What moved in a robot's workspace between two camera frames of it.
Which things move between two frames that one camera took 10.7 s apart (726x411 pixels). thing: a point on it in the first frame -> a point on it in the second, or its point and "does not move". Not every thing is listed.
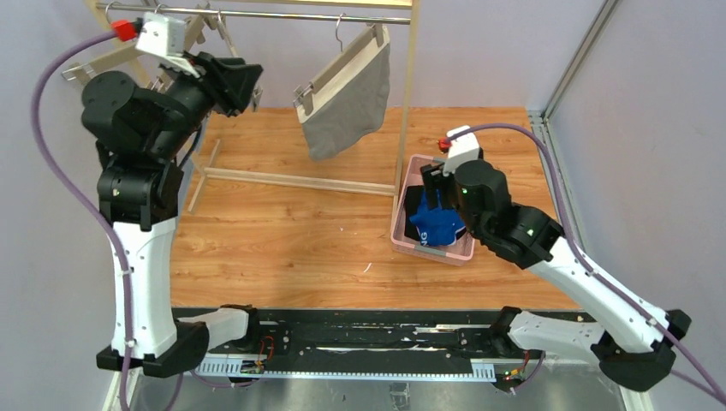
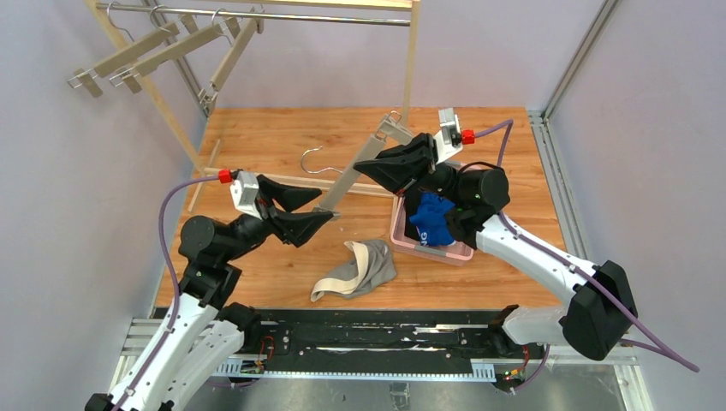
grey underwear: x=349 y=100 -> x=372 y=265
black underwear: x=413 y=202 does not move
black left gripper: x=218 y=79 -> x=265 y=210
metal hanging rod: x=252 y=14 does not move
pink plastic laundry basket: x=407 y=172 does not move
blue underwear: x=437 y=226 does not move
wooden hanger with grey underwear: x=351 y=95 -> x=390 y=123
